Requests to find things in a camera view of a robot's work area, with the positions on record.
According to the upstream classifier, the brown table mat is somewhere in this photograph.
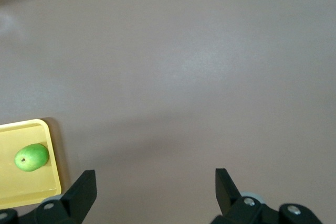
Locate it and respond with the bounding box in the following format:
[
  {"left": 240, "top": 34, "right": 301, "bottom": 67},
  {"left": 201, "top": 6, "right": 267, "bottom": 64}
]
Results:
[{"left": 0, "top": 0, "right": 336, "bottom": 224}]

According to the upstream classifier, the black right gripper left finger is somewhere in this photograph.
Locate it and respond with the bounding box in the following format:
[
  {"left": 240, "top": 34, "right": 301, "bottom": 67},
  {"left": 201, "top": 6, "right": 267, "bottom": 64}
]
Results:
[{"left": 0, "top": 169, "right": 98, "bottom": 224}]

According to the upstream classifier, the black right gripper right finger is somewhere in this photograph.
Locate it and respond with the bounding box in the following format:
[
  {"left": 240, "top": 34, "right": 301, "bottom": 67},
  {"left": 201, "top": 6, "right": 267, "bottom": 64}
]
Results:
[{"left": 211, "top": 168, "right": 324, "bottom": 224}]

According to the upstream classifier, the yellow plastic tray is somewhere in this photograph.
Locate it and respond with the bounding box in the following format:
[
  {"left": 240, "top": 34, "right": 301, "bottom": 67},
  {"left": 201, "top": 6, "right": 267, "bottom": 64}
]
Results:
[{"left": 0, "top": 118, "right": 62, "bottom": 206}]

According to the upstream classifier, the green apple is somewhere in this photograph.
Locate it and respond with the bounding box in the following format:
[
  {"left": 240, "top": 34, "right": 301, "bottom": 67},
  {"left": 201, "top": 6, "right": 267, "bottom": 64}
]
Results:
[{"left": 14, "top": 143, "right": 50, "bottom": 173}]

